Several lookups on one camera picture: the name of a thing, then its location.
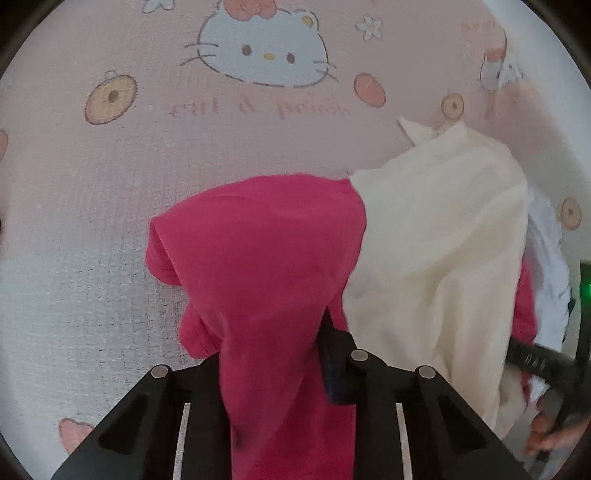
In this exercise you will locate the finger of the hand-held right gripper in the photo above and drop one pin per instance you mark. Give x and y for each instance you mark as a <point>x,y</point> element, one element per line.
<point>540,362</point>

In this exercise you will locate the cream garment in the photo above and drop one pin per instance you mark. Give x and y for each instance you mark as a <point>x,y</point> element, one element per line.
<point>429,230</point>

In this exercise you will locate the pink cartoon cat printed blanket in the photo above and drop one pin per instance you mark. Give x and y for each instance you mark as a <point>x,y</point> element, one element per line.
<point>138,184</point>

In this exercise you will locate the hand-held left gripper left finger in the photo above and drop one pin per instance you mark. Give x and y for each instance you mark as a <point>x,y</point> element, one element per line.
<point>207,415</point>

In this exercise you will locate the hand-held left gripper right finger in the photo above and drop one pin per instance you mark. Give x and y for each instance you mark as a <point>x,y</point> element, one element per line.
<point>334,374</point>

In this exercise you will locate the person's right hand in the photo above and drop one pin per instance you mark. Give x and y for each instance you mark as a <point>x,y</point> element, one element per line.
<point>577,436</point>

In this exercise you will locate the magenta garment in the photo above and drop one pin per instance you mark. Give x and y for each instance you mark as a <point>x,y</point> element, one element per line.
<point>258,254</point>

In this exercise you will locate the white printed garment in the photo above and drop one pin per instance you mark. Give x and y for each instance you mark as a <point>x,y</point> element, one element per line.
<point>549,258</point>

